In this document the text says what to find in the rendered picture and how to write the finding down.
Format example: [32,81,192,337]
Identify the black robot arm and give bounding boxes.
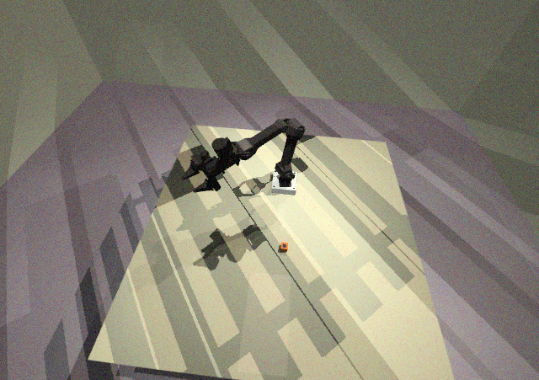
[211,118,305,187]

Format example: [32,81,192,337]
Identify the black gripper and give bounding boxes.
[181,154,226,193]

